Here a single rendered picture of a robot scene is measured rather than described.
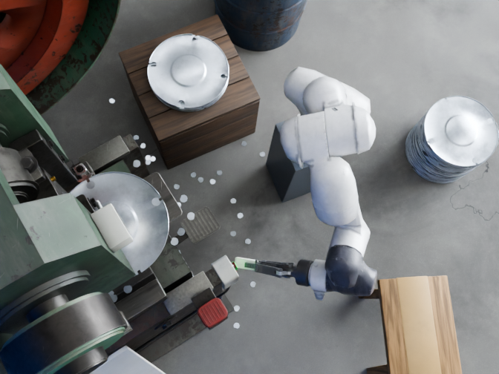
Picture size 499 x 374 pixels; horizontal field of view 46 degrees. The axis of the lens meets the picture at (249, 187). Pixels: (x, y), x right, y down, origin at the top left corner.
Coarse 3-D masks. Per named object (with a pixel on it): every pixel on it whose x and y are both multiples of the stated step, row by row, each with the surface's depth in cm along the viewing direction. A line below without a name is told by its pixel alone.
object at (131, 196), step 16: (96, 176) 155; (112, 176) 155; (128, 176) 156; (80, 192) 154; (96, 192) 154; (112, 192) 154; (128, 192) 155; (144, 192) 155; (96, 208) 153; (128, 208) 153; (144, 208) 154; (160, 208) 154; (128, 224) 152; (144, 224) 153; (160, 224) 153; (144, 240) 152; (160, 240) 152; (128, 256) 151; (144, 256) 151
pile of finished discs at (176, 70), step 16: (160, 48) 210; (176, 48) 211; (192, 48) 211; (208, 48) 211; (160, 64) 209; (176, 64) 208; (192, 64) 209; (208, 64) 210; (224, 64) 210; (160, 80) 207; (176, 80) 207; (192, 80) 207; (208, 80) 208; (224, 80) 208; (160, 96) 205; (176, 96) 206; (192, 96) 206; (208, 96) 206
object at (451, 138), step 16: (464, 96) 227; (432, 112) 225; (448, 112) 226; (464, 112) 226; (480, 112) 226; (432, 128) 223; (448, 128) 223; (464, 128) 223; (480, 128) 224; (496, 128) 225; (432, 144) 222; (448, 144) 222; (464, 144) 222; (480, 144) 223; (496, 144) 223; (448, 160) 220; (464, 160) 221; (480, 160) 221
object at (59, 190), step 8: (48, 176) 117; (40, 184) 115; (48, 184) 115; (56, 184) 123; (40, 192) 115; (48, 192) 115; (56, 192) 115; (64, 192) 128; (80, 200) 134; (88, 200) 137; (88, 208) 134
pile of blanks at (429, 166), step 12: (420, 120) 232; (492, 120) 226; (420, 132) 227; (408, 144) 241; (420, 144) 228; (408, 156) 243; (420, 156) 232; (432, 156) 223; (420, 168) 238; (432, 168) 232; (444, 168) 226; (456, 168) 222; (468, 168) 223; (432, 180) 241; (444, 180) 239
